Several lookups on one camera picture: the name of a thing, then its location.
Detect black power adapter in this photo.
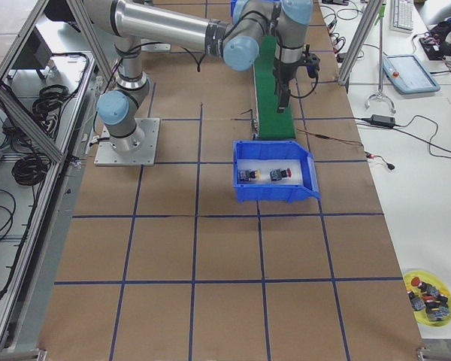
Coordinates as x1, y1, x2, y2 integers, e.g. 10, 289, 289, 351
370, 114, 396, 128

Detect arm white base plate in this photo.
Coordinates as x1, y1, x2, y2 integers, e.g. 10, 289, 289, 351
94, 118, 160, 166

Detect green conveyor belt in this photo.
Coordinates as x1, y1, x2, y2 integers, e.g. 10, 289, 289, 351
253, 36, 295, 140

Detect blue bin on right side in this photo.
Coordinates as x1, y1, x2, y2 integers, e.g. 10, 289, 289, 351
233, 141, 320, 202

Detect aluminium frame post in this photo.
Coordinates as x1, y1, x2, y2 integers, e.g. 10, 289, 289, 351
337, 0, 383, 86

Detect red black conveyor wires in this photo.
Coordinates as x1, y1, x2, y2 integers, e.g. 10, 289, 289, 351
295, 127, 396, 172

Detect white foam pad right bin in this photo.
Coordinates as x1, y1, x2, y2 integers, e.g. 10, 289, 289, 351
235, 159, 303, 185

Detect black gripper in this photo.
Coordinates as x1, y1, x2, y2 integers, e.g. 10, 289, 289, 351
273, 44, 320, 114

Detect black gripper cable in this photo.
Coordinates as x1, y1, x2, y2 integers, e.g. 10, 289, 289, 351
97, 37, 320, 99

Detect red push button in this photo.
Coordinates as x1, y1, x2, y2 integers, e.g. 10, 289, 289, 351
269, 168, 292, 182

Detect blue bin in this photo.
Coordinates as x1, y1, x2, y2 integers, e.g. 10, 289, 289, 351
233, 141, 320, 202
230, 0, 247, 24

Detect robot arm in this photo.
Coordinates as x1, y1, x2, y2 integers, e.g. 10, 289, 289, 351
84, 1, 319, 154

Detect yellow plate of buttons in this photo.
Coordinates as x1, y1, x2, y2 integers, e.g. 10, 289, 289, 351
403, 269, 451, 327

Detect teach pendant tablet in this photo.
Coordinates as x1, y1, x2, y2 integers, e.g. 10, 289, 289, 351
383, 54, 440, 95

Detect yellow push button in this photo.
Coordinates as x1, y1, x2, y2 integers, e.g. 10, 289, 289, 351
238, 169, 260, 183

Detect blue bin on left side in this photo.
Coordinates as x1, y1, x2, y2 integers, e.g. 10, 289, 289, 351
230, 0, 247, 24

